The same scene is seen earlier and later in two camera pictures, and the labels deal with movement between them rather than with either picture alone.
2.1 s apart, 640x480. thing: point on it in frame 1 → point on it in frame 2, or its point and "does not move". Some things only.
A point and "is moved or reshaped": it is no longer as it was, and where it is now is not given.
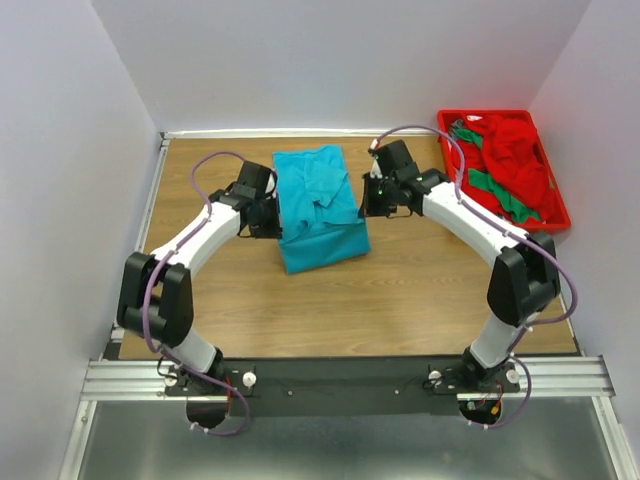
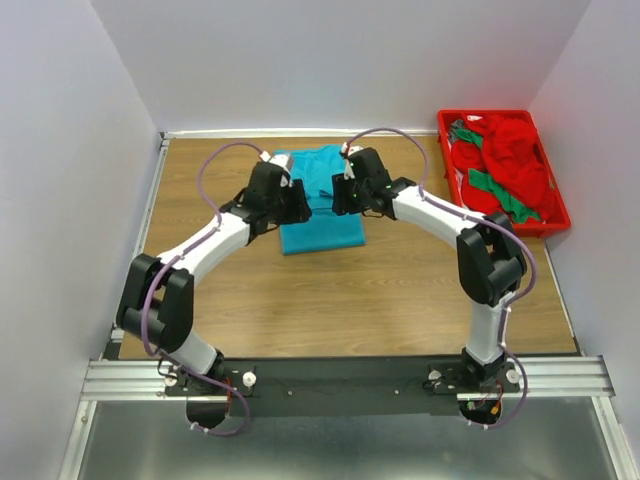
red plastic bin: x=507 y=169 does not move
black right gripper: x=368 y=207 → x=340 y=201
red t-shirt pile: x=510 y=156 does not move
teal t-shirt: x=319 y=215 is moved or reshaped
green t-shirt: x=518 y=208 does not move
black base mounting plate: x=342 y=386 does not move
